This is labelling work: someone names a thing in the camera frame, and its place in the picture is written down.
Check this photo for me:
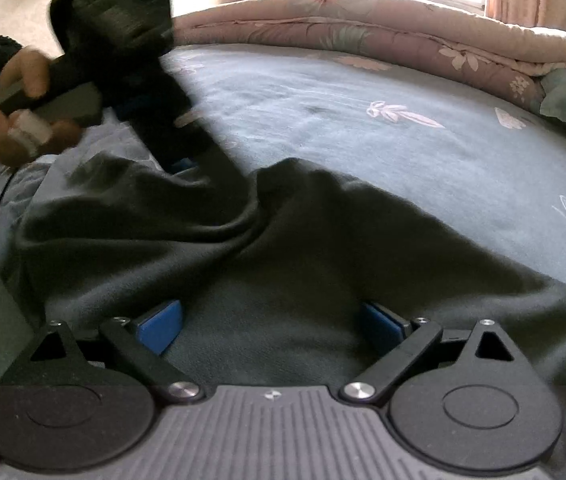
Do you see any person's left hand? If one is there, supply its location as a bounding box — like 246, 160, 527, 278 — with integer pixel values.
0, 47, 84, 168

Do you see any pink floral quilt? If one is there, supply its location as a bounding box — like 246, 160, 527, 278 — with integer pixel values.
174, 0, 566, 110

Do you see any blue floral bed sheet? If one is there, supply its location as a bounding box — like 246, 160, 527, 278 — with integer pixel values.
0, 46, 566, 370

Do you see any black garment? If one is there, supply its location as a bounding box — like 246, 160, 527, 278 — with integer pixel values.
14, 154, 566, 479

